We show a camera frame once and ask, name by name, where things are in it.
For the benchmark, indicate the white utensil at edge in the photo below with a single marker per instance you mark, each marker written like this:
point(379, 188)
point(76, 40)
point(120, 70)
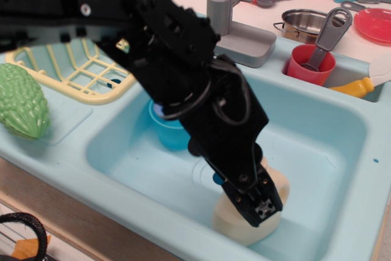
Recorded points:
point(379, 70)

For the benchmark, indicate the yellow drying rack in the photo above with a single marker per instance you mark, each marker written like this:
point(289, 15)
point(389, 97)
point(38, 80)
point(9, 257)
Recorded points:
point(79, 70)

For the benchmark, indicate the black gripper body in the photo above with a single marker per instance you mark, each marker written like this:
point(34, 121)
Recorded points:
point(217, 107)

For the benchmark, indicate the green bitter gourd toy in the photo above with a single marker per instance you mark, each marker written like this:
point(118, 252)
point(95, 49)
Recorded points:
point(24, 108)

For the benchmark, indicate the red cup in holder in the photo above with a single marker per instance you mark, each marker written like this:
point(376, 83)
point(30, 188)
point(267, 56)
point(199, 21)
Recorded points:
point(299, 56)

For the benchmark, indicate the red plate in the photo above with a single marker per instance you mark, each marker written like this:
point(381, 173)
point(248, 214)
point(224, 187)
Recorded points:
point(374, 24)

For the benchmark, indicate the small steel pot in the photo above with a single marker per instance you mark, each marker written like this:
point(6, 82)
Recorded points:
point(301, 25)

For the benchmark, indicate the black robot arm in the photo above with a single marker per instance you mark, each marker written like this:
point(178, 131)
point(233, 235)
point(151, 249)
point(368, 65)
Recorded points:
point(170, 51)

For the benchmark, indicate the grey toy faucet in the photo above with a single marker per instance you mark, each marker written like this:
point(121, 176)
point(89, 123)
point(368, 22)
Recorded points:
point(244, 44)

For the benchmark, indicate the blue cup in sink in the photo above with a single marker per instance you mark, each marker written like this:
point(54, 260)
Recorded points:
point(171, 133)

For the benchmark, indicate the grey slotted spatula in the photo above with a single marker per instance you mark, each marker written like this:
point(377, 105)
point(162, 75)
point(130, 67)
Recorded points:
point(357, 7)

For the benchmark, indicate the grey spatula in cup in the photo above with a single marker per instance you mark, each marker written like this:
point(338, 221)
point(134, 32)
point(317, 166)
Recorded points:
point(337, 23)

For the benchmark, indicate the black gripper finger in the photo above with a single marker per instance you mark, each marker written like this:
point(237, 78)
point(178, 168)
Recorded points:
point(258, 204)

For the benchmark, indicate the light blue toy sink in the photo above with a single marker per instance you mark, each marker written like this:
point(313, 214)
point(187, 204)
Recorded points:
point(333, 148)

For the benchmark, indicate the orange paper piece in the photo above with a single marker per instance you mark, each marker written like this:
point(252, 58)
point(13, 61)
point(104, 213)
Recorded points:
point(28, 248)

